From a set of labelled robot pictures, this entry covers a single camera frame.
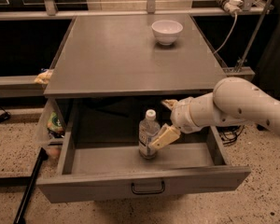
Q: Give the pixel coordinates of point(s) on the grey metal cabinet counter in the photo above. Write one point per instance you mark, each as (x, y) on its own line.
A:
(106, 56)

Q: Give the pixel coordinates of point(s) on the clear plastic water bottle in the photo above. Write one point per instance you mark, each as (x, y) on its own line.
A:
(148, 129)

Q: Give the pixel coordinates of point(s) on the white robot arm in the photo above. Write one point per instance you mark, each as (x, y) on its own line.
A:
(233, 101)

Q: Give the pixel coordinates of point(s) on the black pole on floor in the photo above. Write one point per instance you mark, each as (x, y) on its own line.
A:
(19, 218)

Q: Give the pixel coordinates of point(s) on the white ceramic bowl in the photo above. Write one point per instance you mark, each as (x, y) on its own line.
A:
(166, 32)

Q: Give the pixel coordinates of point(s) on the yellow snack bag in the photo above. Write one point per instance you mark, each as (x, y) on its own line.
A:
(44, 77)

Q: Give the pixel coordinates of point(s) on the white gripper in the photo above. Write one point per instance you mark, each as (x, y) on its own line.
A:
(181, 114)

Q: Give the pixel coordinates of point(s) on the grey metal frame rail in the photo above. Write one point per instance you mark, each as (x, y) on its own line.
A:
(115, 13)

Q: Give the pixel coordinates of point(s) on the grey open top drawer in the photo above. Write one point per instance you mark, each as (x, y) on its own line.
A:
(100, 157)

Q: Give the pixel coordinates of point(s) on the clear plastic bin with snacks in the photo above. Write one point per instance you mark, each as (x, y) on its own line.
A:
(50, 132)

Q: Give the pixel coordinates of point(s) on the black drawer handle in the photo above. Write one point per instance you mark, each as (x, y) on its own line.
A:
(148, 188)

